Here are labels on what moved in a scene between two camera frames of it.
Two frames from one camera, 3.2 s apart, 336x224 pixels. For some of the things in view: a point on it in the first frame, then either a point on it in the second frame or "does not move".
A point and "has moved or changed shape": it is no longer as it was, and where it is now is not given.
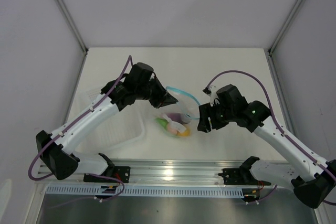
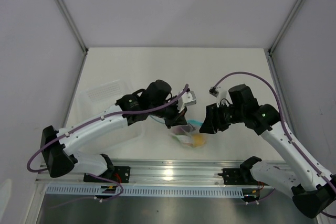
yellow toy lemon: x=186 y=134 -> x=199 y=139
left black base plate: x=122 y=173 does not move
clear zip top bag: x=176 y=119 has moved or changed shape
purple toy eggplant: x=183 y=118 has moved or changed shape
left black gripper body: x=156 y=94 -> x=171 y=114
